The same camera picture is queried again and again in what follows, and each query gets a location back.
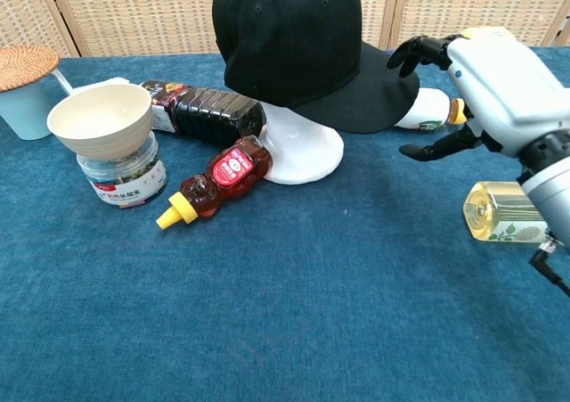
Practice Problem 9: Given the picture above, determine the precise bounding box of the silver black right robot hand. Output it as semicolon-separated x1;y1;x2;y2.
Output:
386;34;570;162

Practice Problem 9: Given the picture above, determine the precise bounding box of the black baseball cap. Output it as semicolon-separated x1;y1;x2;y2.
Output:
211;0;420;135

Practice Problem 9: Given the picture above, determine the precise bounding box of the white bottle with yellow cap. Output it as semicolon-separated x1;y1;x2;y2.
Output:
393;87;468;134

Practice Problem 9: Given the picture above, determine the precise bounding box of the clear yellow oil bottle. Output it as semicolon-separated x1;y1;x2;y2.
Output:
462;181;551;242

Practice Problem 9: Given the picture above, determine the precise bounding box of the white mannequin head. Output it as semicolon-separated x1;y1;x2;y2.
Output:
259;101;346;185

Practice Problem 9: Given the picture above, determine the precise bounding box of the bear-shaped honey bottle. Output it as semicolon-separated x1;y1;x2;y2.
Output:
155;135;273;230

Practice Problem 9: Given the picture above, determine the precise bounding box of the yellow-lid green container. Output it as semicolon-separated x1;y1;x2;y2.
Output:
462;26;517;42

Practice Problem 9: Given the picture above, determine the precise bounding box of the blue tablecloth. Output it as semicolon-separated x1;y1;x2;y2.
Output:
0;47;570;402

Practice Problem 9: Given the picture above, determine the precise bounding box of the woven folding screen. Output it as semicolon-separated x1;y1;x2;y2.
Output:
0;0;570;58

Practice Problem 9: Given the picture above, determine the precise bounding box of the clear plastic labelled jar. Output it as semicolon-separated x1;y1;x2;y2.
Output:
75;132;169;209

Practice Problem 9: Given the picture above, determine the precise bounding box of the beige bowl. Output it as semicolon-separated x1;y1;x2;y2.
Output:
46;84;154;160

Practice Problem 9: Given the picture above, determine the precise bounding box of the round rattan coaster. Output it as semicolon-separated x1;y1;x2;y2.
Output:
0;45;61;94

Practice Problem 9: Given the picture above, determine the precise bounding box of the light blue cup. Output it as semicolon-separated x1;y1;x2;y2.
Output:
0;70;75;141

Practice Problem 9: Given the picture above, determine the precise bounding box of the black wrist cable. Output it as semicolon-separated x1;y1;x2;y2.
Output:
529;236;570;299

